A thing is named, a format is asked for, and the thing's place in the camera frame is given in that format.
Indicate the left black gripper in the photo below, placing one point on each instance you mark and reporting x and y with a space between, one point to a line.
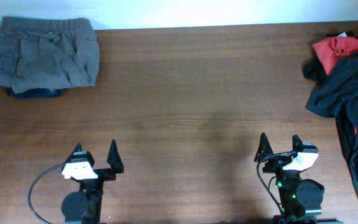
113 160

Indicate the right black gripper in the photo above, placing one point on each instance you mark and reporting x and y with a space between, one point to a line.
276 163

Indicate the black Nike t-shirt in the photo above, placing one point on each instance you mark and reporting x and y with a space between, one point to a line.
353 84

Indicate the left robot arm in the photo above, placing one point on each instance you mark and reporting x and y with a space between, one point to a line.
84 205

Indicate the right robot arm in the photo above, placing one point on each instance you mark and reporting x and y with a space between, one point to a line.
298 200

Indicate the folded dark navy garment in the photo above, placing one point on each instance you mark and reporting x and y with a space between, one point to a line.
36 93

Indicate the black logo t-shirt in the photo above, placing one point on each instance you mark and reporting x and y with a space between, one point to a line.
313 69

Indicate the red mesh shirt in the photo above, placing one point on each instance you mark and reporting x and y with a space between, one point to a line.
331 49

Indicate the folded grey shorts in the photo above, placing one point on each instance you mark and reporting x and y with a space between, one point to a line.
47 54

